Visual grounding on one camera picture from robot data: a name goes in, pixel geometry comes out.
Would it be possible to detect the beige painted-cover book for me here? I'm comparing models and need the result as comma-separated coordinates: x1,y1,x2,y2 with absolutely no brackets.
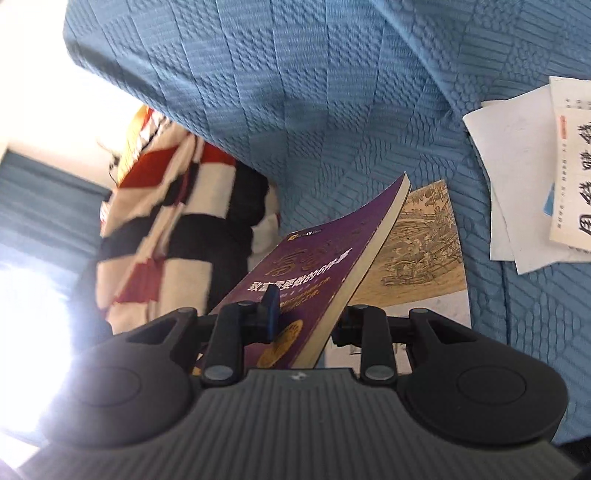
323,179,472,370

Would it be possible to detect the purple book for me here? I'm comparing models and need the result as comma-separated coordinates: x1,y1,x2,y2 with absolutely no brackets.
194,185,411,370

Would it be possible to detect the red black white striped blanket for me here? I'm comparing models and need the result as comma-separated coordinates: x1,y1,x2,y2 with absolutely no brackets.
95,104,280,333

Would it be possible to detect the blue curtain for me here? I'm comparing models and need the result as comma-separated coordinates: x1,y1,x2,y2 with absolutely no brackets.
0,150,109,282

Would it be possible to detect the white paper sheet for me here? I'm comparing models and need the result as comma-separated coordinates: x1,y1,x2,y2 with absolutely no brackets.
489,175,555,275
463,85,555,199

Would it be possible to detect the blue textured sofa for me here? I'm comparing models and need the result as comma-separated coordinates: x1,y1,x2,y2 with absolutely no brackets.
62,0,591,444

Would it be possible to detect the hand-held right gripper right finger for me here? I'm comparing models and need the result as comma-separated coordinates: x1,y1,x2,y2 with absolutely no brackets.
332,304,472,385

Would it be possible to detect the white book with orange label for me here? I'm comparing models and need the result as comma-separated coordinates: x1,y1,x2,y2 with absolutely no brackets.
549,75,591,253

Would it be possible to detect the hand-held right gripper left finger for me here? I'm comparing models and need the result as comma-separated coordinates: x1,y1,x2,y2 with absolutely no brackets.
124,285,281,387

